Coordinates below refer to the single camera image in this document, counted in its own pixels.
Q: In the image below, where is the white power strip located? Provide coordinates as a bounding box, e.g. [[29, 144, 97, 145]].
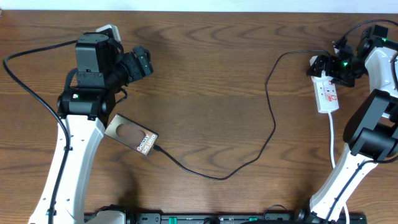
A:
[[311, 73, 339, 114]]

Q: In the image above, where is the black charger cable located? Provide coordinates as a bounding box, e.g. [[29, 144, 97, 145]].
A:
[[152, 49, 332, 181]]

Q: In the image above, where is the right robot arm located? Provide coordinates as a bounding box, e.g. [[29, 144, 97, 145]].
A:
[[295, 24, 397, 223]]

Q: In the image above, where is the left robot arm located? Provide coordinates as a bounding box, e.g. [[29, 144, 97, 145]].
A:
[[29, 25, 153, 223]]

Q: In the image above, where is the white USB charger plug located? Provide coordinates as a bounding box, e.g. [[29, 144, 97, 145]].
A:
[[310, 55, 324, 68]]

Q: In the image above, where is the white power strip cord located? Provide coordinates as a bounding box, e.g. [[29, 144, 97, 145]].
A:
[[327, 111, 351, 224]]

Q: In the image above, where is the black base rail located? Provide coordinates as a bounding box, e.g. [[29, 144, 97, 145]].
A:
[[83, 212, 368, 224]]

